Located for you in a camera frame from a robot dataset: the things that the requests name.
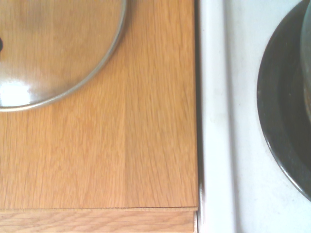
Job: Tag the round glass pot lid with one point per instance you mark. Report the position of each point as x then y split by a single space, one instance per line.
60 48

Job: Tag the grey metal pot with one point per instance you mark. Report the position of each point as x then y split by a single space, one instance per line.
306 60

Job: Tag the white electric stove top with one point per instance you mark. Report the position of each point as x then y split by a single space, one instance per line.
233 121

